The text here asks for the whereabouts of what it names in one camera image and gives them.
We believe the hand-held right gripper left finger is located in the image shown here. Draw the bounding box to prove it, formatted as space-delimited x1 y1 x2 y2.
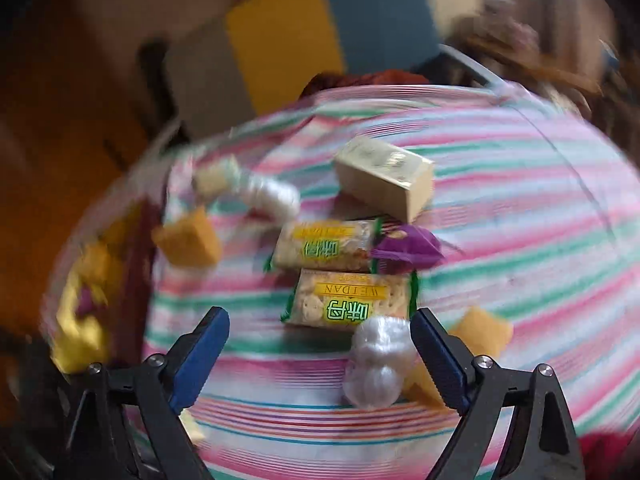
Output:
60 306 231 480

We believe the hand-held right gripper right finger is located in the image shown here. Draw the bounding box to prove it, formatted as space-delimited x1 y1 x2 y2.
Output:
410 307 586 480

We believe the white snack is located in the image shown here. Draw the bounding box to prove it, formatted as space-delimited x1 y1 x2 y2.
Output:
240 172 302 221
342 316 418 409

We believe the yellow green cracker packet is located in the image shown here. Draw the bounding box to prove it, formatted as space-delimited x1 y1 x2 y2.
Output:
280 268 420 328
264 217 383 273

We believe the purple candy wrapper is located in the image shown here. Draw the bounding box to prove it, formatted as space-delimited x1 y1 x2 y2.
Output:
372 225 446 275

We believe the yellow cake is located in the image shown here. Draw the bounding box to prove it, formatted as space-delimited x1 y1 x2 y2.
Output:
447 307 515 361
401 362 446 408
151 207 223 267

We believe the gold metal tray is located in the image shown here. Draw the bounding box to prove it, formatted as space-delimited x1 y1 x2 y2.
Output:
50 200 161 376

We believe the pale cake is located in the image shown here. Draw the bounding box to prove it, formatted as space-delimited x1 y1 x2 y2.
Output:
192 156 243 196

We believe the beige cardboard box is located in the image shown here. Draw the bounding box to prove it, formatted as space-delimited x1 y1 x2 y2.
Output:
334 136 435 225

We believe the striped pink green bedsheet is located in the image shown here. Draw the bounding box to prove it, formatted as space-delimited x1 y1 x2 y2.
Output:
40 84 640 480

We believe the red garment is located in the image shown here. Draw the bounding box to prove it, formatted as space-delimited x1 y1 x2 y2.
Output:
575 430 640 480

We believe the orange wooden wardrobe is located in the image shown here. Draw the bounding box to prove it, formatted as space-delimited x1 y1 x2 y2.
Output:
0 0 166 341

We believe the maroon cloth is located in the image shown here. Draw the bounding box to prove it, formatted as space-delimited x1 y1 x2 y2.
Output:
300 71 431 98

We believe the grey yellow blue folding mattress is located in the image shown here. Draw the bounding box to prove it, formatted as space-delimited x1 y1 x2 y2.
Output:
165 0 441 131

